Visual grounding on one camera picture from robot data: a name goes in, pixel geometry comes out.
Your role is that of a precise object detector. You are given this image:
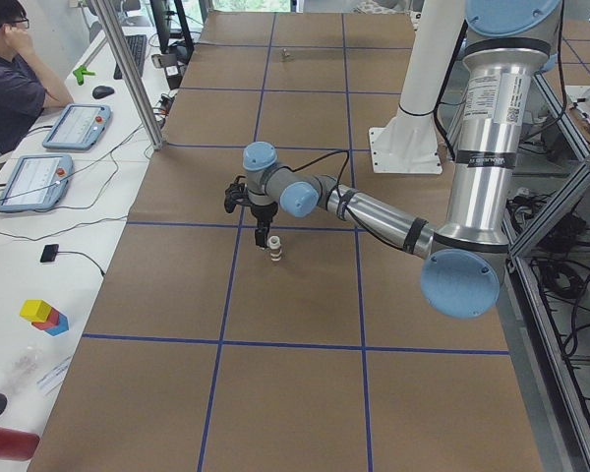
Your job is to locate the black monitor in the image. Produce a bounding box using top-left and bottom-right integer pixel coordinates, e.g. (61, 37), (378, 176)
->
(149, 0), (195, 63)

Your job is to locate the seated person dark shirt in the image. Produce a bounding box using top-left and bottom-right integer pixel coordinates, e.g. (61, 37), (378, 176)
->
(0, 1), (73, 154)

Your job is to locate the red cylinder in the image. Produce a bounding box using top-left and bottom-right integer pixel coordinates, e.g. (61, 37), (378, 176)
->
(0, 427), (40, 461)

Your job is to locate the black computer mouse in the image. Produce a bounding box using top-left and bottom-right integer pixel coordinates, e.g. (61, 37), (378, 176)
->
(91, 86), (115, 99)

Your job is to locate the yellow block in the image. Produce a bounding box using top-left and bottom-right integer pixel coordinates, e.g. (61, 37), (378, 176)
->
(20, 299), (52, 323)

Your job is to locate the white PPR ball valve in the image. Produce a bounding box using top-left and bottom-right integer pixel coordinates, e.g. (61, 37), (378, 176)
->
(267, 235), (283, 263)

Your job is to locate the small black box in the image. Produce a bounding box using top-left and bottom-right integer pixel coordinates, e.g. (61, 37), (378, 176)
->
(39, 244), (59, 264)

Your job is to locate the aluminium frame post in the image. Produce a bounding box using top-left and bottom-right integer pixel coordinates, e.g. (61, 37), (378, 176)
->
(91, 0), (163, 150)

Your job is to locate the green plastic clamp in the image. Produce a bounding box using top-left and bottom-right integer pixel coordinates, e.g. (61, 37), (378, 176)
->
(72, 64), (96, 86)

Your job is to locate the far teach pendant tablet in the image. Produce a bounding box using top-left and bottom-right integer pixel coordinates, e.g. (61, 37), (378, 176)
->
(42, 104), (112, 151)

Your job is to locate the black keyboard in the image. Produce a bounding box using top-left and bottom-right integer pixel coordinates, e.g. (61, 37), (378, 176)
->
(124, 34), (148, 78)

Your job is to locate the near teach pendant tablet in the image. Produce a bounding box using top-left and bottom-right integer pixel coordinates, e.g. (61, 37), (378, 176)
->
(0, 153), (73, 213)

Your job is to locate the clear plastic bag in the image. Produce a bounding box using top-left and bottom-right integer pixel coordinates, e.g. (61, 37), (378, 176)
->
(4, 345), (45, 395)

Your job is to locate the black camera cable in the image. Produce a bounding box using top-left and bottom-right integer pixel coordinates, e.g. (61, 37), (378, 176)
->
(289, 149), (351, 189)

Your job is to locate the red block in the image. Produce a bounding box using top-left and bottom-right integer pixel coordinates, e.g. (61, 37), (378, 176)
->
(31, 309), (61, 331)

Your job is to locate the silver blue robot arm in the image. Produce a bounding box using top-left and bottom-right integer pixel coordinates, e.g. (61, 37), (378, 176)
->
(241, 1), (561, 319)

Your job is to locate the white camera mast with base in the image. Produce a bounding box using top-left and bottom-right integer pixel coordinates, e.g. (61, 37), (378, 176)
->
(369, 0), (465, 175)

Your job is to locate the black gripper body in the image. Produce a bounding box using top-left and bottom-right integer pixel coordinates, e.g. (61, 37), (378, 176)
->
(251, 203), (277, 225)

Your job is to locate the teach pendant tablet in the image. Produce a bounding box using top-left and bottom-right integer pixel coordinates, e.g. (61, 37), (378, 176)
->
(42, 104), (112, 151)
(0, 153), (73, 213)

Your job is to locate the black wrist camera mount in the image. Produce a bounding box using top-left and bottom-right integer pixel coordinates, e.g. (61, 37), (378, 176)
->
(223, 179), (251, 214)

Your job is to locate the blue block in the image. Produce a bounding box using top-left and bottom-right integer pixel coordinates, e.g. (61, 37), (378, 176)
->
(43, 312), (69, 336)

